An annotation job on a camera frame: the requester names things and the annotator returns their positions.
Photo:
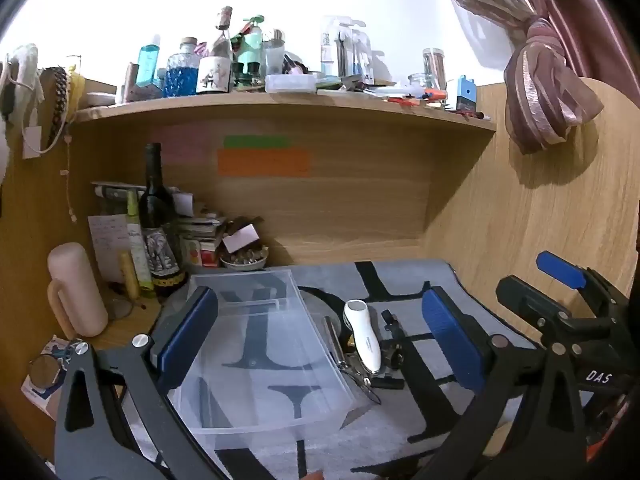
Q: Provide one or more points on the green sticky note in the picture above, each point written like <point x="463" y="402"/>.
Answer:
<point x="256" y="142"/>

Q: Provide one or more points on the mint green bottle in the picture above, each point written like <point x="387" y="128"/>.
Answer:
<point x="250" y="47"/>

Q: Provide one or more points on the bottle with white picture label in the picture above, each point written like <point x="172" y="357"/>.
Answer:
<point x="214" y="75"/>

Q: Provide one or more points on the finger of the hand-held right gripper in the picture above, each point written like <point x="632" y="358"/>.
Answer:
<point x="560" y="269"/>
<point x="525" y="300"/>

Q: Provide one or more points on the blue plastic block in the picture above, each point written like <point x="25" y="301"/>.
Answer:
<point x="466" y="94"/>

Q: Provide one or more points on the white bowl of small items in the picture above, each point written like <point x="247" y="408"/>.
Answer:
<point x="245" y="261"/>

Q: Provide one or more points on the stack of books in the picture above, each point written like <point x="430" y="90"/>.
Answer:
<point x="202" y="242"/>

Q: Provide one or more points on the toothbrush pack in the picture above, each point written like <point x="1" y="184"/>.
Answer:
<point x="345" y="50"/>

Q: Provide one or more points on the clear glass cup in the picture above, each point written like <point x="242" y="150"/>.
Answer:
<point x="274" y="57"/>

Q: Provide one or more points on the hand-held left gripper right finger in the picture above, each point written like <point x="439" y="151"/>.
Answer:
<point x="450" y="340"/>

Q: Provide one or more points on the glass bottle of blue beads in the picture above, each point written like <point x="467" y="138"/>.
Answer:
<point x="181" y="77"/>

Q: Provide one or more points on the white woven bag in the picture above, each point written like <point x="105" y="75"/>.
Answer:
<point x="17" y="90"/>

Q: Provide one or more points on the clear plastic storage box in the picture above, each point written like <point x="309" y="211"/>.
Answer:
<point x="270" y="360"/>

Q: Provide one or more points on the white electric shaver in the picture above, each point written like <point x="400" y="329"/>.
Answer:
<point x="364" y="337"/>

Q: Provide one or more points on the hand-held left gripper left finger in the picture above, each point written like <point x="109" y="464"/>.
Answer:
<point x="186" y="332"/>

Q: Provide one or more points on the tall clear jar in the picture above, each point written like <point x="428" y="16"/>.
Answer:
<point x="434" y="70"/>

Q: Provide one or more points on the small white cardboard box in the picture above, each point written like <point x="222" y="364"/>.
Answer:
<point x="241" y="239"/>

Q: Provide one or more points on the light green tube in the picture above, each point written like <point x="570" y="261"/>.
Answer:
<point x="136" y="245"/>

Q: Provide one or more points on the orange cloth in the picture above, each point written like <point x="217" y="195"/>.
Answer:
<point x="602" y="442"/>

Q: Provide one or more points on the pink striped curtain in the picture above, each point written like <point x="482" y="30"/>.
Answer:
<point x="545" y="80"/>

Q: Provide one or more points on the pink sticky note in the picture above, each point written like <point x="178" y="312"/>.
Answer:
<point x="181" y="142"/>

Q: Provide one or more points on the blue mouthwash bottle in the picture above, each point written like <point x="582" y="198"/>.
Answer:
<point x="149" y="65"/>

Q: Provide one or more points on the white paper tag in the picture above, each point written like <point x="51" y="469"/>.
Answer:
<point x="31" y="143"/>

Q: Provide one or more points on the wooden shelf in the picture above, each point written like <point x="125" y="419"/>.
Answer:
<point x="280" y="107"/>

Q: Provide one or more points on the dark wine bottle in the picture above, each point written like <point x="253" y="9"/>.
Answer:
<point x="156" y="220"/>

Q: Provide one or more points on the black usb adapter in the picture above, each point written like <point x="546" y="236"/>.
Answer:
<point x="387" y="383"/>

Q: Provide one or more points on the black key fob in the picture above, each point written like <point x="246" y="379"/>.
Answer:
<point x="393" y="355"/>

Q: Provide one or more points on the orange sticky note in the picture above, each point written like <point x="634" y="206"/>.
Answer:
<point x="264" y="162"/>

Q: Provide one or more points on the grey rug with black letters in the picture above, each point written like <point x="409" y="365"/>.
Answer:
<point x="400" y="420"/>

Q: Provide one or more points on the round metal compact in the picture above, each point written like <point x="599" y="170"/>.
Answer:
<point x="45" y="371"/>

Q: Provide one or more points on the white note paper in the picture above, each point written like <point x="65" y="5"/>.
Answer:
<point x="107" y="245"/>

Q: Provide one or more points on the white and blue carton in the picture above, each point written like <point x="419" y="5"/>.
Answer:
<point x="42" y="400"/>

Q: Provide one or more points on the clear flat plastic case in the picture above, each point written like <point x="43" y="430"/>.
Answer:
<point x="290" y="84"/>

